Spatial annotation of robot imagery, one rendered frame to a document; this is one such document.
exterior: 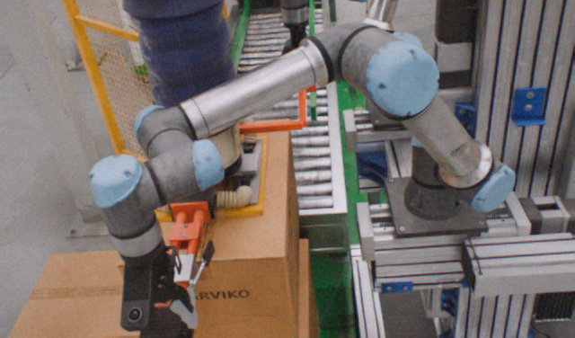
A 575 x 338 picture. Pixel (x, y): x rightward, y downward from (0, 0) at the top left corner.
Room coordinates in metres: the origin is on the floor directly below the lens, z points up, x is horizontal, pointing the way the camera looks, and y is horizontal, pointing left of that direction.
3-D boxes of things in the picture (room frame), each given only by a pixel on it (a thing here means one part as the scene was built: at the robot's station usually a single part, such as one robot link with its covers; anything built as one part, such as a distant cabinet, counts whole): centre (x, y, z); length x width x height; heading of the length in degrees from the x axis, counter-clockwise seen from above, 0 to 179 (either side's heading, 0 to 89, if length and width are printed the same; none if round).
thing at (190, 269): (0.79, 0.25, 1.19); 0.07 x 0.07 x 0.04; 86
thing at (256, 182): (1.25, 0.13, 1.10); 0.34 x 0.10 x 0.05; 176
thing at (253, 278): (1.25, 0.22, 0.88); 0.60 x 0.40 x 0.40; 175
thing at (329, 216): (1.62, 0.17, 0.58); 0.70 x 0.03 x 0.06; 85
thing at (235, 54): (3.16, 0.29, 0.60); 1.60 x 0.10 x 0.09; 175
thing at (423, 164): (1.09, -0.35, 1.20); 0.13 x 0.12 x 0.14; 24
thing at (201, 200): (1.01, 0.24, 1.20); 0.10 x 0.08 x 0.06; 86
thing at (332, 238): (1.61, 0.17, 0.48); 0.70 x 0.03 x 0.15; 85
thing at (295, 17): (1.51, -0.06, 1.42); 0.08 x 0.08 x 0.05
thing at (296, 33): (1.51, -0.06, 1.34); 0.09 x 0.08 x 0.12; 176
